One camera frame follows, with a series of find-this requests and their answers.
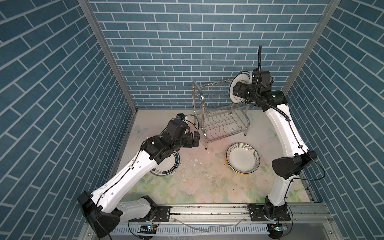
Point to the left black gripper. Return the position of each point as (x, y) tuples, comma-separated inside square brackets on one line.
[(189, 142)]

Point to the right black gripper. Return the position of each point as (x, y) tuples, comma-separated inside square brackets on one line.
[(238, 86)]

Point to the blue rimmed white plate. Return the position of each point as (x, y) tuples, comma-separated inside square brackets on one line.
[(238, 86)]

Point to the wide green band white plate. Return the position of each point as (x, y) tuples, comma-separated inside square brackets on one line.
[(167, 166)]

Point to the white plate black striped rim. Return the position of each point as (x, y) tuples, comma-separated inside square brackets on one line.
[(243, 157)]

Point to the yellow rimmed polka dot plate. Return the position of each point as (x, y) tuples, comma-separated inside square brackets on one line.
[(238, 172)]

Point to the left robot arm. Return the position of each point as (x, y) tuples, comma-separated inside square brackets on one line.
[(103, 208)]

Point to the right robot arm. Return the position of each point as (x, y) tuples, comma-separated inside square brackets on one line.
[(296, 154)]

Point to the silver metal dish rack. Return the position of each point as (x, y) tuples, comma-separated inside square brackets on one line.
[(217, 115)]

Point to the left green circuit board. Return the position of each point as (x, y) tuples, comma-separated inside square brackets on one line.
[(152, 230)]

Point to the green circuit board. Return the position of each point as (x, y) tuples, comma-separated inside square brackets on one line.
[(152, 230), (276, 231)]

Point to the right green circuit board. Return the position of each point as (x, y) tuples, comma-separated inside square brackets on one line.
[(276, 231)]

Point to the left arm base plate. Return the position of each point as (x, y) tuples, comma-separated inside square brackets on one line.
[(160, 214)]

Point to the right corner aluminium post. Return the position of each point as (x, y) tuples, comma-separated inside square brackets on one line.
[(318, 30)]

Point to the corner aluminium post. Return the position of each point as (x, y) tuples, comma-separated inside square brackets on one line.
[(318, 30), (95, 26)]

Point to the white slotted cable duct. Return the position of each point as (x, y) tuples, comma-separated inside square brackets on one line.
[(195, 230)]

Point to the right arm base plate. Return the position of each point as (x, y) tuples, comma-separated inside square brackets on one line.
[(268, 212)]

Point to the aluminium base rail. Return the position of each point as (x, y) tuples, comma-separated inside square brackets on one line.
[(309, 221)]

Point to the left corner aluminium post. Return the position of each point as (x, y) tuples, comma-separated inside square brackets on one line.
[(95, 26)]

